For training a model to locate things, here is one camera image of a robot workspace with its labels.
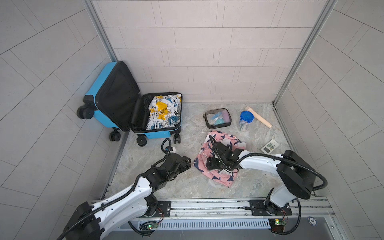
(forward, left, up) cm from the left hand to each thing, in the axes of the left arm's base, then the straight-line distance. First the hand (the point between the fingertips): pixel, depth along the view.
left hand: (191, 161), depth 80 cm
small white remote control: (+11, -48, -5) cm, 50 cm away
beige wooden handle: (+35, -46, -5) cm, 58 cm away
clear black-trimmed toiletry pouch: (+34, -17, -6) cm, 38 cm away
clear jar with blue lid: (+27, -34, +4) cm, 43 cm away
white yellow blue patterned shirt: (+36, +21, -2) cm, 42 cm away
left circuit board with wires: (-28, +18, -3) cm, 33 cm away
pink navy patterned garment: (-7, -18, -4) cm, 20 cm away
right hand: (-1, -10, -7) cm, 12 cm away
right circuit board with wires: (-27, -40, -7) cm, 49 cm away
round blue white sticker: (-26, -57, -6) cm, 62 cm away
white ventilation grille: (-27, -28, -6) cm, 39 cm away
